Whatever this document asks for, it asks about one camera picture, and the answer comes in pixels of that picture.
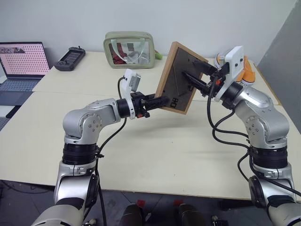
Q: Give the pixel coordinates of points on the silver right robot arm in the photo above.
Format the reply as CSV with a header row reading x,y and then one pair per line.
x,y
261,110

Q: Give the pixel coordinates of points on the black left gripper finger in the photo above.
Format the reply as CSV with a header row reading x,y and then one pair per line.
x,y
152,107
156,99

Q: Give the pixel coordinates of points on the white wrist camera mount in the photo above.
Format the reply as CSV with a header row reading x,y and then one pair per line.
x,y
129,80
234,63

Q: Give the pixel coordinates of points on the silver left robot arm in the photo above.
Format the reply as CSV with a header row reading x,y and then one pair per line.
x,y
91,122

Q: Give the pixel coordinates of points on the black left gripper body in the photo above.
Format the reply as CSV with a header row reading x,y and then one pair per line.
x,y
137,103

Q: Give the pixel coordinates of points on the small green object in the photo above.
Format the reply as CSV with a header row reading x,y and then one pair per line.
x,y
159,55

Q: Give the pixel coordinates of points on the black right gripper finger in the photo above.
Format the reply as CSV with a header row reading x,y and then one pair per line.
x,y
203,67
196,82

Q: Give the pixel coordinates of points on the grey open laptop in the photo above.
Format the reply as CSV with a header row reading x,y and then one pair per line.
x,y
21,63

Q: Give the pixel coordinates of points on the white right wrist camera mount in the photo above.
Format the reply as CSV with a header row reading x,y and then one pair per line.
x,y
234,63

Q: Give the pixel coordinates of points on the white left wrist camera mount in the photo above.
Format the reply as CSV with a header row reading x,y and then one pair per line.
x,y
129,80

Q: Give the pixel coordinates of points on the wooden picture frame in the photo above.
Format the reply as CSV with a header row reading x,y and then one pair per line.
x,y
175,70

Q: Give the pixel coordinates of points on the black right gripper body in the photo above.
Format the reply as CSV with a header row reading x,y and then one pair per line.
x,y
217,77

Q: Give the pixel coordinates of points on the green transparent zip pouch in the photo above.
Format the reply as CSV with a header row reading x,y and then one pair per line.
x,y
129,50

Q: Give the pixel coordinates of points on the black handheld controller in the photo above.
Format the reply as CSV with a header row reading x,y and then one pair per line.
x,y
69,60

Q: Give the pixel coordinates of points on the red item inside pouch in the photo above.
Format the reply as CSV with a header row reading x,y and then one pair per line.
x,y
116,56

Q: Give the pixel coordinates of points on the dark rounded shape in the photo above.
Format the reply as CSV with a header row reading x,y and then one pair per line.
x,y
191,215
132,215

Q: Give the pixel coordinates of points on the orange and white object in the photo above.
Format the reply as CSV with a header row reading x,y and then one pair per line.
x,y
248,74

